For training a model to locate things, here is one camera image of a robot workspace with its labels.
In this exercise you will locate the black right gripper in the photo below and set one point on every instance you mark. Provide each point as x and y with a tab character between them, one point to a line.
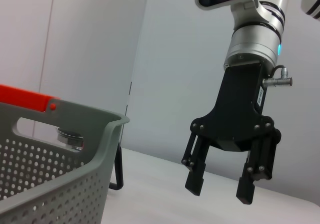
237	108

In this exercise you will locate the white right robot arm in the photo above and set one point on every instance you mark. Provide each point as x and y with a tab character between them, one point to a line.
255	46

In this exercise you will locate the grey perforated storage basket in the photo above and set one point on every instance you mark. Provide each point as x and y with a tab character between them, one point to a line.
50	184

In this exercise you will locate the silver right gripper connector post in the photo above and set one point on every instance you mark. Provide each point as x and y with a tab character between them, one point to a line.
277	82

